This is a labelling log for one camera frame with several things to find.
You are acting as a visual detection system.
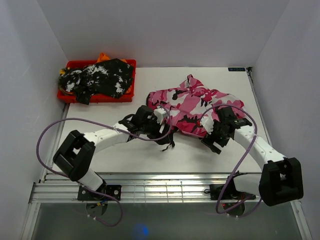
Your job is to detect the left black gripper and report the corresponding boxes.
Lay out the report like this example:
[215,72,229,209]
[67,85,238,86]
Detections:
[140,114,169,145]

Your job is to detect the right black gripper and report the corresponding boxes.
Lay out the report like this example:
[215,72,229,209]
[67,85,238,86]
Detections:
[201,119,230,155]

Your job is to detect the pink camouflage trousers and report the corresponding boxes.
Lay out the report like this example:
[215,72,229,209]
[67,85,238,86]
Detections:
[146,74,245,147]

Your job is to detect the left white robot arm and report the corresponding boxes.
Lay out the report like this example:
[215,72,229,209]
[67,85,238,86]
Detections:
[53,105,172,200]

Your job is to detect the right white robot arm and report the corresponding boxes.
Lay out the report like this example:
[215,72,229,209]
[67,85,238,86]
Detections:
[199,104,304,207]

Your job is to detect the black white camouflage trousers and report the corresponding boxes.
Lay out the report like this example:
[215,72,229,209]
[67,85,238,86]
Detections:
[57,58,136,105]

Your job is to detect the small blue table label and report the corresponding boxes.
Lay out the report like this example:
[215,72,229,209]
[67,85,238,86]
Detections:
[228,67,246,72]

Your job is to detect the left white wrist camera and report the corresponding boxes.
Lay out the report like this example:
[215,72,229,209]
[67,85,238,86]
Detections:
[153,106,168,134]

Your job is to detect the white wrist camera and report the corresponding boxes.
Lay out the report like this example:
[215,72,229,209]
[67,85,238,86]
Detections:
[153,106,168,134]
[197,116,214,137]

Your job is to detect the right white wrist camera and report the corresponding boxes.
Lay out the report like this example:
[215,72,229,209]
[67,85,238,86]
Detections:
[197,116,214,137]

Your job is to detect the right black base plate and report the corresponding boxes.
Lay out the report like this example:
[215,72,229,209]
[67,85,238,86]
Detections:
[203,184,256,201]

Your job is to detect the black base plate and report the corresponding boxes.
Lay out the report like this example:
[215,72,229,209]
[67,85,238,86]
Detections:
[203,184,256,201]
[76,184,122,201]

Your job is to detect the aluminium frame rail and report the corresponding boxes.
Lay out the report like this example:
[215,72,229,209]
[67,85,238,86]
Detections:
[21,174,312,240]

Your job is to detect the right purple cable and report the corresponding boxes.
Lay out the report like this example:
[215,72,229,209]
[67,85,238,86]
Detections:
[199,103,263,219]

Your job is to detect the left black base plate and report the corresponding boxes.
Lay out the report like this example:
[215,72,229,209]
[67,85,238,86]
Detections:
[76,184,122,201]

